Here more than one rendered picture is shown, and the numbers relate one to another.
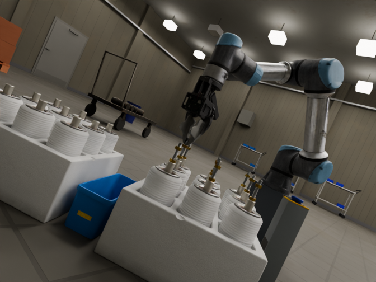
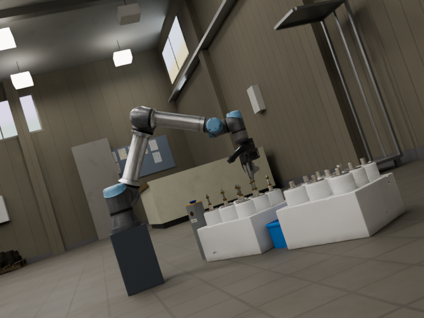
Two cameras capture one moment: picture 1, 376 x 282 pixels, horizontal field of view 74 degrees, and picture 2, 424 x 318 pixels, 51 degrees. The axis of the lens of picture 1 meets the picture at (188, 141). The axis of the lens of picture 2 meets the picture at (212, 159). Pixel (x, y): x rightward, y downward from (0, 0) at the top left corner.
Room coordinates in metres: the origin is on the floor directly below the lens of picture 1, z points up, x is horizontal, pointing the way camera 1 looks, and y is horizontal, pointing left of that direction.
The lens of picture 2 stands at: (2.70, 1.28, 0.36)
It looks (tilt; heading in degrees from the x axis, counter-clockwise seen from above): 4 degrees up; 218
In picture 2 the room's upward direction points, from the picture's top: 18 degrees counter-clockwise
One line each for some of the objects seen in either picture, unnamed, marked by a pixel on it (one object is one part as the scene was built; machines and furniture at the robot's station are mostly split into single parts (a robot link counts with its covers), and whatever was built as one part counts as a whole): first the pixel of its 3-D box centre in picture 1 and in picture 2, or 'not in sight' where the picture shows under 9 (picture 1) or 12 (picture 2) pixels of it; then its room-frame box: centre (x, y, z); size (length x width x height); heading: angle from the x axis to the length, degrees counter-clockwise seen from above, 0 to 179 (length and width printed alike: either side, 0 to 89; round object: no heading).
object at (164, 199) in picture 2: not in sight; (202, 190); (-3.40, -3.94, 0.39); 2.06 x 1.74 x 0.78; 144
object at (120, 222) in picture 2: (278, 179); (123, 219); (1.26, -0.50, 0.35); 0.15 x 0.15 x 0.10
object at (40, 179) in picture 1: (44, 157); (341, 211); (0.85, 0.43, 0.09); 0.39 x 0.39 x 0.18; 85
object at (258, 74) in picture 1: (242, 70); (217, 128); (0.86, -0.07, 0.65); 0.11 x 0.11 x 0.08; 32
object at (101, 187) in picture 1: (108, 201); (294, 226); (0.81, 0.16, 0.06); 0.30 x 0.11 x 0.12; 174
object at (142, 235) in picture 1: (187, 230); (251, 229); (0.79, -0.12, 0.09); 0.39 x 0.39 x 0.18; 83
